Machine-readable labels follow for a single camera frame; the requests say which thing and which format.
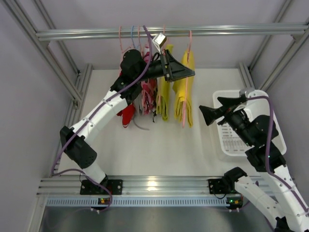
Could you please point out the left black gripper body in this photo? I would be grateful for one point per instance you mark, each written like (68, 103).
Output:
(166, 66)

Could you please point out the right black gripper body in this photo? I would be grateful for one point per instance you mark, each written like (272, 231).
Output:
(227, 112)

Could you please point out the yellow trousers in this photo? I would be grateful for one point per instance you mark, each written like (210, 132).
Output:
(179, 90)

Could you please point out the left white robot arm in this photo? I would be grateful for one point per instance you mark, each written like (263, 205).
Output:
(76, 141)

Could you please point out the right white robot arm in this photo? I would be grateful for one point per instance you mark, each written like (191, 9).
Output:
(287, 211)

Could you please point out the pink camouflage trousers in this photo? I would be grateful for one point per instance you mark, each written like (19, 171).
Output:
(148, 98)

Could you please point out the lime green trousers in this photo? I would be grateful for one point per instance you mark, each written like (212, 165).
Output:
(162, 99)

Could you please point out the pink hanger of camouflage trousers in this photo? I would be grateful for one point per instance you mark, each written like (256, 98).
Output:
(139, 40)

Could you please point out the blue hanger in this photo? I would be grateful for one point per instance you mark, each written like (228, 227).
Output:
(131, 35)

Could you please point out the grey trousers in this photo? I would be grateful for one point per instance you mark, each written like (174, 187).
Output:
(139, 110)

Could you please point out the red trousers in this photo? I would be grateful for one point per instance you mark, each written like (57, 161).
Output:
(128, 116)

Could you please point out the pink hanger of red trousers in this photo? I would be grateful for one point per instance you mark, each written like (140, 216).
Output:
(121, 46)

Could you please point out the white plastic basket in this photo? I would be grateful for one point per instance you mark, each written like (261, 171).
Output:
(230, 143)

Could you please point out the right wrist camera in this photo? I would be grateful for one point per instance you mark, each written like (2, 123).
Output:
(244, 94)

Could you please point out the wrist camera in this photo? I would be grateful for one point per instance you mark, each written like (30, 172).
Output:
(158, 41)
(244, 94)

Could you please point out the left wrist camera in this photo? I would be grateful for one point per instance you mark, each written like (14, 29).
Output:
(158, 41)

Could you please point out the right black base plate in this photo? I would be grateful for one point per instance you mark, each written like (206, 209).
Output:
(220, 186)

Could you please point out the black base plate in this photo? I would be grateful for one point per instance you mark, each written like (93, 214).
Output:
(220, 186)
(114, 186)

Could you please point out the left aluminium frame post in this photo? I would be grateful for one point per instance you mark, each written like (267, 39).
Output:
(35, 94)

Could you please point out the aluminium frame post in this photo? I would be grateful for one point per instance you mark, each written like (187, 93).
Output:
(276, 52)
(35, 94)

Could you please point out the right aluminium frame post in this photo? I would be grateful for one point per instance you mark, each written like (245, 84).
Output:
(276, 52)

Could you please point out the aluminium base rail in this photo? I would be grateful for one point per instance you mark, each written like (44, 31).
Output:
(154, 186)

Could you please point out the aluminium hanging rail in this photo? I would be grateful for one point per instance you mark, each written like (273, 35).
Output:
(183, 31)

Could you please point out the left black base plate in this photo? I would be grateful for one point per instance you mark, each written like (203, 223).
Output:
(114, 186)

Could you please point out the grey slotted cable duct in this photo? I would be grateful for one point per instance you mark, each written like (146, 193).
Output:
(139, 201)

